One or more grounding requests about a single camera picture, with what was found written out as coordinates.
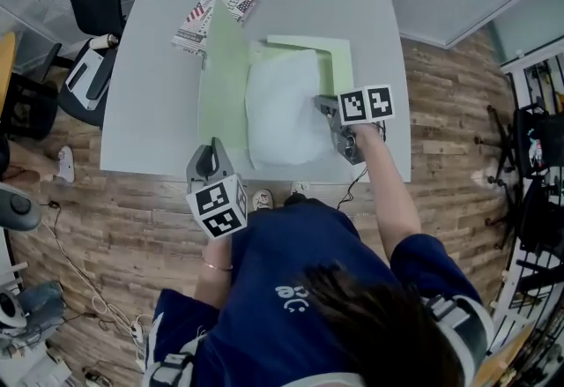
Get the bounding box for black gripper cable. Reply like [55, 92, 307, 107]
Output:
[336, 164, 369, 211]

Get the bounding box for person's left forearm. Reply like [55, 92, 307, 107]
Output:
[192, 234, 235, 312]

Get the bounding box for grey blue equipment pile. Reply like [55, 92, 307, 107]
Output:
[0, 279, 71, 387]

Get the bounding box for white bottle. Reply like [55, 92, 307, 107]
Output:
[89, 33, 121, 51]

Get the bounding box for flag print magazine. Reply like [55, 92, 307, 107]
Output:
[171, 0, 258, 58]

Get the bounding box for black folding chair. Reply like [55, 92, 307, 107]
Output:
[473, 97, 564, 255]

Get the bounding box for black stool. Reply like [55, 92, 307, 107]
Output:
[0, 71, 60, 142]

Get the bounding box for person's right forearm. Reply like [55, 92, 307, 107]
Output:
[353, 122, 423, 266]

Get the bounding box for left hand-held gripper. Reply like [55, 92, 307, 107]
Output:
[185, 137, 249, 241]

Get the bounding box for white grey device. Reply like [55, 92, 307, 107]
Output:
[64, 47, 108, 112]

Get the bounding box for light green folder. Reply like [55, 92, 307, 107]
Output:
[197, 0, 356, 152]

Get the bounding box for person's navy blue shirt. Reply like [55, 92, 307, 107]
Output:
[151, 198, 486, 387]

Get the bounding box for grey shoulder harness strap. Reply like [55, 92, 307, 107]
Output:
[420, 294, 495, 362]
[143, 312, 208, 387]

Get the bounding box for thin rose gold bracelet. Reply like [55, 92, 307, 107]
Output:
[202, 258, 234, 272]

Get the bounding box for yellow round table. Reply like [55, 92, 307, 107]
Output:
[0, 32, 18, 124]

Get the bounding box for white floor cable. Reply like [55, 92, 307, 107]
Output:
[40, 199, 153, 336]

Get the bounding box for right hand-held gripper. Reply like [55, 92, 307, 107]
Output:
[313, 85, 396, 167]

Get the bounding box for white power strip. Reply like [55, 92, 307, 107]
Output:
[129, 317, 145, 345]

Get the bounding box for white metal rack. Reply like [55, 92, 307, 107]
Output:
[486, 34, 564, 360]

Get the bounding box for brown cardboard sheet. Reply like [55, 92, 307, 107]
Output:
[471, 321, 537, 387]

